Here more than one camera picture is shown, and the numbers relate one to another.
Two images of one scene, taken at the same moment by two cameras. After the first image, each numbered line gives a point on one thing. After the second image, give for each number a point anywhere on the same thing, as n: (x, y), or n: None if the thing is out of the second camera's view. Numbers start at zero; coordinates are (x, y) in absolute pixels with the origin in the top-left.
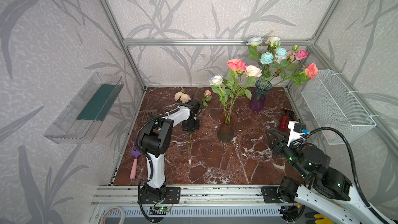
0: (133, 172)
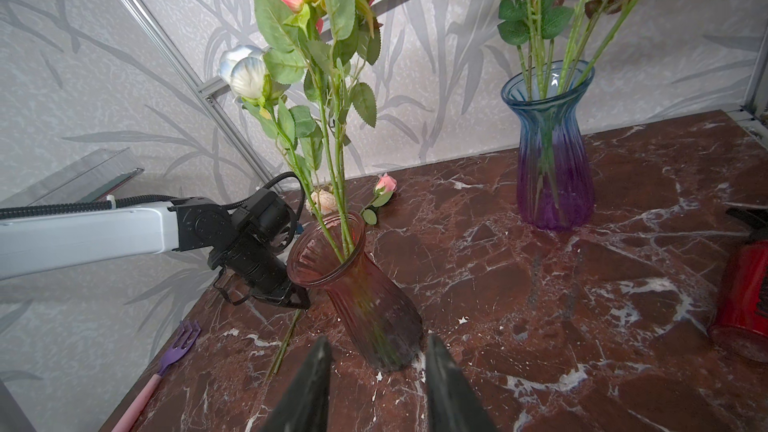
0: (184, 338)
